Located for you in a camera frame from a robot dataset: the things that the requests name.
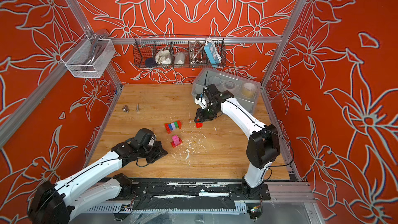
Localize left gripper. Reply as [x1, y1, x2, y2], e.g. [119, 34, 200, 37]
[139, 140, 170, 163]

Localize long red lego brick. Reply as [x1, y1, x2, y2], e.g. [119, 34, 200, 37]
[171, 141, 182, 148]

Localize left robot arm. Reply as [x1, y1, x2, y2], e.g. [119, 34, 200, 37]
[28, 128, 168, 224]

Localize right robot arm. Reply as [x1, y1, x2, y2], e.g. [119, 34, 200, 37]
[194, 84, 280, 190]

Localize clear plastic storage box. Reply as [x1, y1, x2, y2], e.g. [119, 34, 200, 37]
[191, 68, 261, 114]

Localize yellow tape roll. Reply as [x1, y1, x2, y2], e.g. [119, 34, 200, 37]
[241, 83, 257, 98]

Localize blue white box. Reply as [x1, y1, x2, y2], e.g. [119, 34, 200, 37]
[204, 38, 221, 67]

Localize white crumpled cloth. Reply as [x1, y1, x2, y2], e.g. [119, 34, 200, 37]
[155, 49, 172, 65]

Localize dark blue round object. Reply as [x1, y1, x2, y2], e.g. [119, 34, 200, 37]
[145, 57, 158, 68]

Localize metal tongs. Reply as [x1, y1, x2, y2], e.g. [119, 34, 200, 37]
[82, 29, 109, 71]

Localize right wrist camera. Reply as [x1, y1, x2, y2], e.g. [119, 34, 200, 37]
[194, 94, 207, 108]

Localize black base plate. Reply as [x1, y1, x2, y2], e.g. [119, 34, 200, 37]
[112, 178, 271, 201]

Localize black wire basket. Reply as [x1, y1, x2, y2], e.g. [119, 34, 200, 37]
[133, 35, 227, 69]

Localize aluminium frame rail right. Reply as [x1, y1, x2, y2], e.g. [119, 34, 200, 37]
[261, 90, 303, 181]

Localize clear plastic wall bin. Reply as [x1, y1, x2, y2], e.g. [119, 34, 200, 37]
[62, 29, 116, 78]

